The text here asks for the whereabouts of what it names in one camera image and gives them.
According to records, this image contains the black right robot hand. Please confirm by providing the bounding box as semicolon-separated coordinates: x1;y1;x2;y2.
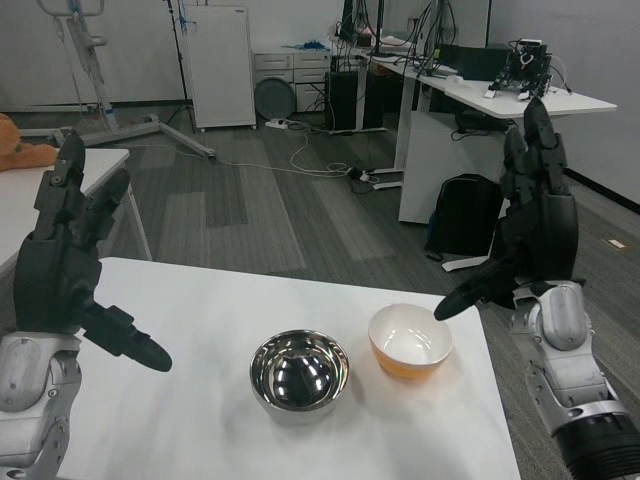
432;96;582;322

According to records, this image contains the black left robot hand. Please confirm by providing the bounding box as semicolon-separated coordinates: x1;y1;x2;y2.
13;133;174;374

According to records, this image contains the shiny metal bowl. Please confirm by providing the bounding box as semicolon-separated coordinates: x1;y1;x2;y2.
249;328;352;427

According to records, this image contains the yellow bowl white inside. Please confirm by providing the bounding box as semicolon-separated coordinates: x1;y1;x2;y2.
367;302;454;384

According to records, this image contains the black backpack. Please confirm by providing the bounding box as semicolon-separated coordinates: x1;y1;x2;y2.
424;173;507;262

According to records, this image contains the white side table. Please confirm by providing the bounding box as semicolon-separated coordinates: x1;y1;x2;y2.
0;146;154;282

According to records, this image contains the orange plush toy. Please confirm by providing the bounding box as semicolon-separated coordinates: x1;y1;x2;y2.
0;113;58;173

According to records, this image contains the white office desk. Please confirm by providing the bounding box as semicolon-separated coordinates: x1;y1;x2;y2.
366;48;619;224

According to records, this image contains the small black robot device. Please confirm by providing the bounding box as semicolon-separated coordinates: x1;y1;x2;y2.
483;38;555;102

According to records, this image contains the black box on desk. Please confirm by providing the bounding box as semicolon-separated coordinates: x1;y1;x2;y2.
432;43;512;82

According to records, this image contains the white partition panel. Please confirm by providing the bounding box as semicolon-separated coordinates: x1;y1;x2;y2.
344;0;494;49

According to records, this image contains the grey computer monitor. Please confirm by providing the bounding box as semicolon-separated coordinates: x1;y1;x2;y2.
421;0;457;72

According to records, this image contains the black computer tower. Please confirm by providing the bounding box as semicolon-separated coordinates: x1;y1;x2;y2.
324;70;361;133

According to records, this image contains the black tripod stand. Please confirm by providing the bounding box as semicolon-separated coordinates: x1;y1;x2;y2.
163;0;197;134

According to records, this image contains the tall white cabinet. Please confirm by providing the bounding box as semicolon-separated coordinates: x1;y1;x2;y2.
181;5;259;131

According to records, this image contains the grey round tray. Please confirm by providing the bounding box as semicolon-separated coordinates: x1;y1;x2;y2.
254;76;297;121

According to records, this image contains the white drawer unit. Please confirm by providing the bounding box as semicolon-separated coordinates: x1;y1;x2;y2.
253;49;334;114

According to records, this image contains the white wheeled hoist frame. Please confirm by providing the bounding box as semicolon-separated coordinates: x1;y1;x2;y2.
36;0;217;162

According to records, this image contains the white floor cable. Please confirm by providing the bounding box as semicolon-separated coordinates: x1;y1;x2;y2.
213;127;352;179

